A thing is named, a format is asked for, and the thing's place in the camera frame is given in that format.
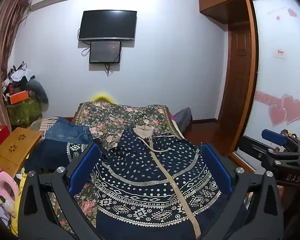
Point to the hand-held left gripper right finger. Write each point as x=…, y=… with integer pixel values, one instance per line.
x=218, y=167

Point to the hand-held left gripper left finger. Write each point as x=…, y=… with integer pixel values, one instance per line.
x=83, y=170

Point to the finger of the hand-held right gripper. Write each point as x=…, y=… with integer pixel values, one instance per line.
x=273, y=136
x=250, y=145

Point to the navy patterned hooded garment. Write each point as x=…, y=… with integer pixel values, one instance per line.
x=155, y=180

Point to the person's right forearm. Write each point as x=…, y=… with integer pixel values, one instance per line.
x=295, y=212

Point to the blue jeans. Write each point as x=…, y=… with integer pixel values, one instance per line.
x=65, y=132

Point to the floral bedspread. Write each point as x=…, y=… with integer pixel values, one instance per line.
x=107, y=120

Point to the brown wooden door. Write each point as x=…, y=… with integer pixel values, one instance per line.
x=236, y=77

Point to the wooden folding table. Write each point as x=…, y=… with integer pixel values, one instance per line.
x=13, y=147

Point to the yellow plastic chair back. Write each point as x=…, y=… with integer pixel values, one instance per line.
x=102, y=97

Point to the pink plush toy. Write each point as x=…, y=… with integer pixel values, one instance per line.
x=6, y=183

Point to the green cloth covered stand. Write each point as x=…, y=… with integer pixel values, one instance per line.
x=25, y=111

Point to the red box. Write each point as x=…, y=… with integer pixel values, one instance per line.
x=0, y=136

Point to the orange box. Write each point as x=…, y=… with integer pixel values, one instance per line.
x=18, y=97

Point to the pile of clutter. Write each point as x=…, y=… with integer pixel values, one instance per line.
x=21, y=77

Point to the striped brown curtain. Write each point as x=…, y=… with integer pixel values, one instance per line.
x=2, y=42

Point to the small black wall monitor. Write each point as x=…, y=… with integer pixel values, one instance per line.
x=105, y=52

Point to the wall-mounted black television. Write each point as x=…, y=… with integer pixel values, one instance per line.
x=107, y=25

